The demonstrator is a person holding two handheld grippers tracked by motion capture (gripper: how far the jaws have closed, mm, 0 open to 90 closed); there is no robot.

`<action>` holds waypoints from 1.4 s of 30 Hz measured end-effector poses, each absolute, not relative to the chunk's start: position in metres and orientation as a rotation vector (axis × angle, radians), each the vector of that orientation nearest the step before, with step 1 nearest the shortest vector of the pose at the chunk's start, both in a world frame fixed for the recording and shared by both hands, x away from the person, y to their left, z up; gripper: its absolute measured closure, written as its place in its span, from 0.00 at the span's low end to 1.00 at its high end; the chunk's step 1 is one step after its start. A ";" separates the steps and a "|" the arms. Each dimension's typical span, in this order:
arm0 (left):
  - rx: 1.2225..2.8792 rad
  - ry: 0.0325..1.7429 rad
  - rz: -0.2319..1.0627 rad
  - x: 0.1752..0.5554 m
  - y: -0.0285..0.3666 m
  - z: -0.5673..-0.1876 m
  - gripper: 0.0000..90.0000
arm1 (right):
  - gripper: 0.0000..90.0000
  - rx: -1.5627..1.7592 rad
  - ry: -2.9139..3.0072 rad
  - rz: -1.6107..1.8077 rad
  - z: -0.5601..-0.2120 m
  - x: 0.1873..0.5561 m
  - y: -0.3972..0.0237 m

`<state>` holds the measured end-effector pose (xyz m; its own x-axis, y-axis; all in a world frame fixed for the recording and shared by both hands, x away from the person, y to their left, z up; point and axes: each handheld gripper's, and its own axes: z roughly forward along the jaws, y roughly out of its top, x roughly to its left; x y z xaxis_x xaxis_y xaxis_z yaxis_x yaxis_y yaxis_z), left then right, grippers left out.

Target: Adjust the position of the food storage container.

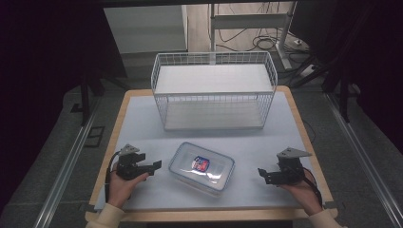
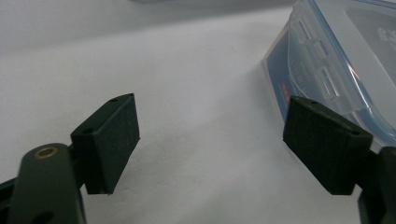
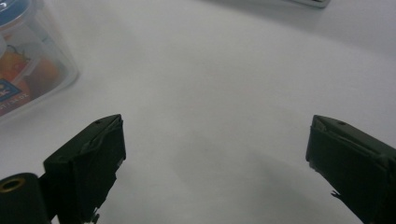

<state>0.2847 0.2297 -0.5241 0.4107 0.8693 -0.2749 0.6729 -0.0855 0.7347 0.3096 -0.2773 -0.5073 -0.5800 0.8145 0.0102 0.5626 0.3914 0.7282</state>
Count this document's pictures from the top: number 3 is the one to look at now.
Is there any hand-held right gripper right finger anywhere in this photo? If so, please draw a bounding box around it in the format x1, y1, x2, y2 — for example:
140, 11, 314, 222
305, 114, 396, 224

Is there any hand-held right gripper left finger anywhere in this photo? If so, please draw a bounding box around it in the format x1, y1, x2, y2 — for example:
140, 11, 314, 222
39, 113, 127, 224

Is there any clear plastic container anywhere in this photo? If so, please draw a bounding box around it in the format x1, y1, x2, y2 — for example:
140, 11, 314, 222
0, 0, 79, 120

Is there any white flat object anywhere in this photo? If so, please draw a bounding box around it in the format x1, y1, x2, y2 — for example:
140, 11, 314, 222
288, 0, 332, 9

